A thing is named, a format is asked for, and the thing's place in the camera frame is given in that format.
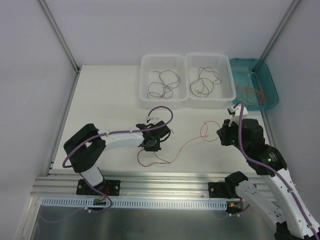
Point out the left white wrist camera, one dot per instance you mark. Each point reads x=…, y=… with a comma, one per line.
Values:
x=150, y=119

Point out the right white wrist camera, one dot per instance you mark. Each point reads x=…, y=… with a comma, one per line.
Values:
x=235, y=111

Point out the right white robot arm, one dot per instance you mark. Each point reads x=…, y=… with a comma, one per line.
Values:
x=288, y=217

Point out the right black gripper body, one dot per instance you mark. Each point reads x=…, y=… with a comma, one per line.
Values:
x=223, y=135

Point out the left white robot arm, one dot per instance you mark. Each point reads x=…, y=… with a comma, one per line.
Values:
x=85, y=148

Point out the white perforated basket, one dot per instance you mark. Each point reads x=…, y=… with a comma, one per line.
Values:
x=162, y=80
x=210, y=81

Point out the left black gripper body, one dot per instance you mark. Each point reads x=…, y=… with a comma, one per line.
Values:
x=153, y=146

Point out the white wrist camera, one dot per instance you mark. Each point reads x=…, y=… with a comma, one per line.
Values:
x=150, y=119
x=235, y=111

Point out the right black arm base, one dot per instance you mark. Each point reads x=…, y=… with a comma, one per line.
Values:
x=221, y=190

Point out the teal plastic tray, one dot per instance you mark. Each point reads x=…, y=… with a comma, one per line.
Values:
x=254, y=84

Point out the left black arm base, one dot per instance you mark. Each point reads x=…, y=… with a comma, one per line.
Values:
x=108, y=187

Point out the right white perforated basket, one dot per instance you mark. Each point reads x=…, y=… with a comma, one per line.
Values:
x=210, y=81

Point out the aluminium mounting rail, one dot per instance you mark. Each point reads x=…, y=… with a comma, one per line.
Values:
x=139, y=185

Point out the left white perforated basket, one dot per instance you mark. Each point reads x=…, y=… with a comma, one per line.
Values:
x=162, y=80

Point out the slotted white cable duct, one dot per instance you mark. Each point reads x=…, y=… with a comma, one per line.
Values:
x=135, y=203

